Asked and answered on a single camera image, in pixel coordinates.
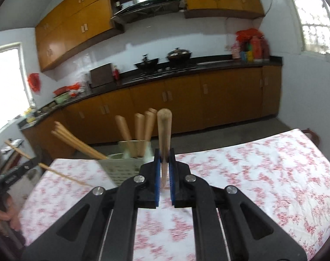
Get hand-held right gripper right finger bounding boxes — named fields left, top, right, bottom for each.
left=167, top=147, right=308, bottom=261

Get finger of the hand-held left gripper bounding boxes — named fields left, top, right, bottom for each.
left=24, top=156, right=44, bottom=170

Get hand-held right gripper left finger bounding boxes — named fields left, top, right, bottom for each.
left=21, top=148, right=162, bottom=261

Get pale green chopstick holder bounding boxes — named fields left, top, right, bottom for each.
left=96, top=140, right=157, bottom=187

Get person's left hand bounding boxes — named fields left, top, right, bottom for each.
left=0, top=206, right=22, bottom=231

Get green basin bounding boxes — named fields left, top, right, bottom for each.
left=53, top=92, right=70, bottom=104

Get wooden lower kitchen cabinets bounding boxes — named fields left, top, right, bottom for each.
left=21, top=65, right=283, bottom=164

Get red floral tablecloth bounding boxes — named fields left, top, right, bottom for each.
left=18, top=128, right=330, bottom=261

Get hanging red plastic bag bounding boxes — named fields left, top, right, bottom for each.
left=28, top=73, right=41, bottom=93

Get window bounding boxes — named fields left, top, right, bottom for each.
left=286, top=0, right=330, bottom=60
left=0, top=42, right=30, bottom=139

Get red and white packet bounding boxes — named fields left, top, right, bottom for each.
left=68, top=83, right=85, bottom=97

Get dark brown cutting board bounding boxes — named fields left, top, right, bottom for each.
left=89, top=63, right=114, bottom=88

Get black gas stove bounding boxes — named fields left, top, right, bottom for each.
left=132, top=64, right=198, bottom=81

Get black wok with lid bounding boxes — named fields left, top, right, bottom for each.
left=166, top=47, right=193, bottom=62

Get black kitchen countertop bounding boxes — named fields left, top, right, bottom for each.
left=18, top=56, right=283, bottom=129

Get colourful bottles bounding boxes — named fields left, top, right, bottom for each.
left=239, top=43, right=255, bottom=62

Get wooden chair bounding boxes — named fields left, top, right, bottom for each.
left=303, top=129, right=321, bottom=146

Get large red bag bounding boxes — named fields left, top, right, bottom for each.
left=235, top=28, right=270, bottom=62

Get steel range hood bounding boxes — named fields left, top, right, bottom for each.
left=111, top=0, right=183, bottom=24

